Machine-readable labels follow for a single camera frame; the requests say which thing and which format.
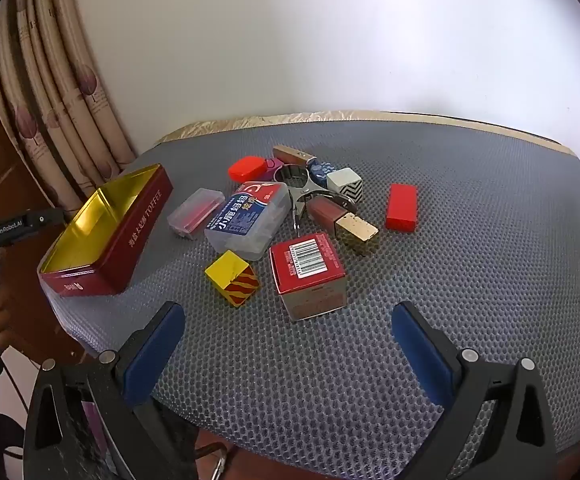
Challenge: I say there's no red toffee tin box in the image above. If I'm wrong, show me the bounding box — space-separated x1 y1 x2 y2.
38 164 173 297

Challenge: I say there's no beige patterned curtain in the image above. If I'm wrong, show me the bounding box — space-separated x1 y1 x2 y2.
0 0 136 214

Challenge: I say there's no yellow red striped cube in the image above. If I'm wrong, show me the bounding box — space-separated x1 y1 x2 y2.
204 250 261 308

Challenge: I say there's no gold table edge cloth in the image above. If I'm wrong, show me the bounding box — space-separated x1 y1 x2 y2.
153 108 580 157

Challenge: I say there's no clear case red insert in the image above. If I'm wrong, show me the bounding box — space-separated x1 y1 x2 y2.
167 188 225 238

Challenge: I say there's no red rectangular block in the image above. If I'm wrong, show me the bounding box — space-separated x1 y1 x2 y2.
385 183 418 232

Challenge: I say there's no pink eraser block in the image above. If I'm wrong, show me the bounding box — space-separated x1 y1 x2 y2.
258 157 284 181

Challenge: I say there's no orange red rounded case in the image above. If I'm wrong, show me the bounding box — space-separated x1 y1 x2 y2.
228 156 267 183

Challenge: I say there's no grey honeycomb mat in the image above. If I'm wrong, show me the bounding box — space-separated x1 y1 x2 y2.
49 122 580 479

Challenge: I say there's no gold cap lipstick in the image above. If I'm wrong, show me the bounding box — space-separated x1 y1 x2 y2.
306 196 379 255

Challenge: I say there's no clear box blue label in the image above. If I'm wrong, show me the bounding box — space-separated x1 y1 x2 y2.
204 181 292 261

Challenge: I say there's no white zigzag cube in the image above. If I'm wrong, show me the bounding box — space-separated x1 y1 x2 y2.
326 167 363 203

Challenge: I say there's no red barcode carton box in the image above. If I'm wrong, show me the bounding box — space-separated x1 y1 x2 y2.
268 232 347 321

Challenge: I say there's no blue patterned small box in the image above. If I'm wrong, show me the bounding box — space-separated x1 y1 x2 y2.
306 158 337 188

